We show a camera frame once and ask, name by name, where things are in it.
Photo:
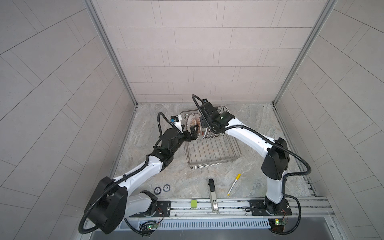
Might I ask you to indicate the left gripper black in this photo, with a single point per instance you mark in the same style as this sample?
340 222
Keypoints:
187 138

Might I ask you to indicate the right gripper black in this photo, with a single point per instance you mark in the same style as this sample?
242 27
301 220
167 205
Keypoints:
202 120

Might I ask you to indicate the blue striped white plate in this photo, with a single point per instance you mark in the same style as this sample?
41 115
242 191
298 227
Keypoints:
223 109

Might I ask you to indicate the red text white plate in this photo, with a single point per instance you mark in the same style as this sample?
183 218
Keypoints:
210 134

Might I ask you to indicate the watermelon pattern white plate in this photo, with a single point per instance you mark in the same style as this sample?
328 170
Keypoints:
204 129

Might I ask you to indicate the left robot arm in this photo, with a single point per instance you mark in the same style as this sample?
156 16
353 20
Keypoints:
107 207

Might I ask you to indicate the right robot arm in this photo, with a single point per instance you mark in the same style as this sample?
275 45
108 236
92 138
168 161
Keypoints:
275 153

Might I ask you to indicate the orange sunburst plate front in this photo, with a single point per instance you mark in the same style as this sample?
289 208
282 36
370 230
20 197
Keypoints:
190 121

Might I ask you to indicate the yellow white marker pen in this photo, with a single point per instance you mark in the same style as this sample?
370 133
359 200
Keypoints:
233 184

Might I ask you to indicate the green small block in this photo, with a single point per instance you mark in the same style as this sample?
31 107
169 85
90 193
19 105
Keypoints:
194 204

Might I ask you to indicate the black silver handheld tool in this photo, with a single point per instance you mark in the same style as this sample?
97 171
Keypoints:
213 196

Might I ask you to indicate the left green circuit board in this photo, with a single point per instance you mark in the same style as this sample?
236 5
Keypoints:
149 226

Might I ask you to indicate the green circuit board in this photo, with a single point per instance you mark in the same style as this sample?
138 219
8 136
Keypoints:
277 225
149 226

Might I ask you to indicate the perforated vent strip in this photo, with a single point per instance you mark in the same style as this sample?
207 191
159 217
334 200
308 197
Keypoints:
213 224

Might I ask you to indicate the right green circuit board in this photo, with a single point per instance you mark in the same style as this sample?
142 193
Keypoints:
277 225

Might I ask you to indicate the metal wire dish rack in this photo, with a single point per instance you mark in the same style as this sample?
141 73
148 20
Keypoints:
213 151

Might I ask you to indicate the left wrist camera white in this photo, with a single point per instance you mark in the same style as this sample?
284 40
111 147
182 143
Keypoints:
175 121

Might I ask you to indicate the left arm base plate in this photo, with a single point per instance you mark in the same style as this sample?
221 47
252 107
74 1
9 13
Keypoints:
155 210

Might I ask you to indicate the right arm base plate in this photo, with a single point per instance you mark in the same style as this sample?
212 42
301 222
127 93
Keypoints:
259 208

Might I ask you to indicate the aluminium front rail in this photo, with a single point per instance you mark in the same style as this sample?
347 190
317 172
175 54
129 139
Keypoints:
312 207

